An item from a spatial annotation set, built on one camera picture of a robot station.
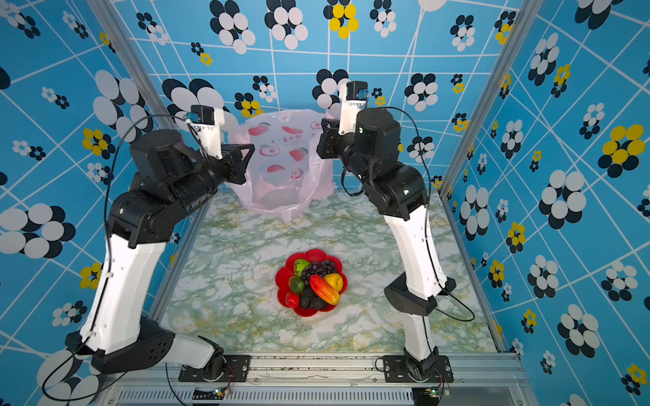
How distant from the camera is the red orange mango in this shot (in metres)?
0.80

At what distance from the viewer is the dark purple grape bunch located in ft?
2.83

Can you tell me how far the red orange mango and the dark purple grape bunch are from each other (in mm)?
30

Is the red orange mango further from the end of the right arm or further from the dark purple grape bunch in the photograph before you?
the end of the right arm
